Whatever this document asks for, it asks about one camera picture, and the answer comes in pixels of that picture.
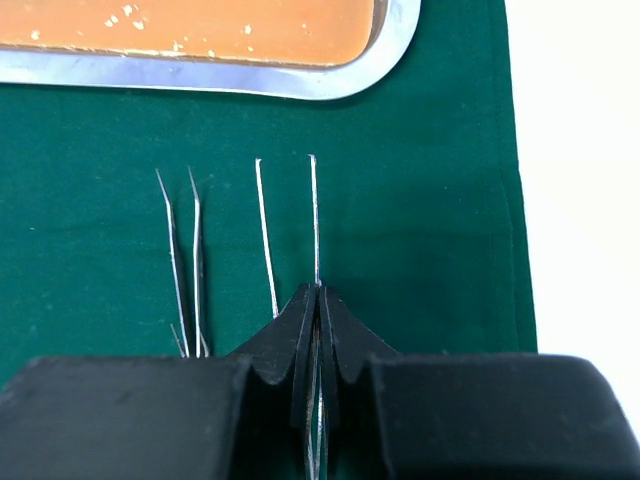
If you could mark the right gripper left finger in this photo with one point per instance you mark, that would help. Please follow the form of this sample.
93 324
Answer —
239 416

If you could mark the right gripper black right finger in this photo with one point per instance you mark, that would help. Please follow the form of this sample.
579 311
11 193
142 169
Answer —
393 415

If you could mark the silver forceps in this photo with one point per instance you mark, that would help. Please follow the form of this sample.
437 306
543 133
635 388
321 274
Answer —
265 239
191 340
315 428

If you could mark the green surgical cloth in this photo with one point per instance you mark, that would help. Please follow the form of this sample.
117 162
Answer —
421 219

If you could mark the metal tray yellow liner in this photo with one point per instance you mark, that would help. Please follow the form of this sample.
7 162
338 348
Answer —
303 50

